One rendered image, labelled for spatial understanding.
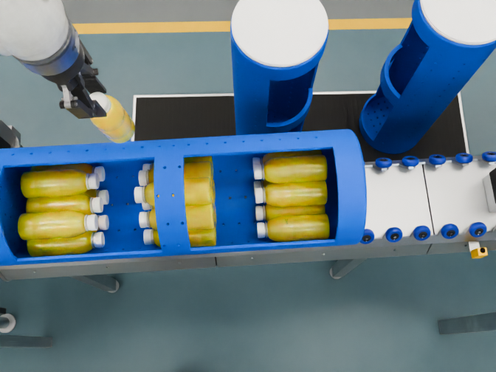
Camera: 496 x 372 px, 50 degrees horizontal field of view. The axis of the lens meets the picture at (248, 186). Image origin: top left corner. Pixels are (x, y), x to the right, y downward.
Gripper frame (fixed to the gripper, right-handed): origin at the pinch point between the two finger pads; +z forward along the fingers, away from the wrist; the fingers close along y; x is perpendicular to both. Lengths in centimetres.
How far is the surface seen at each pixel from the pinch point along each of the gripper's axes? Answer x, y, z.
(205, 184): -17.1, -11.4, 30.1
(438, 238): -78, -26, 54
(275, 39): -37, 32, 49
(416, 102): -88, 24, 87
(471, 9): -94, 38, 51
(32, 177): 25.0, -6.4, 33.8
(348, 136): -51, -3, 28
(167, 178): -9.4, -11.1, 23.4
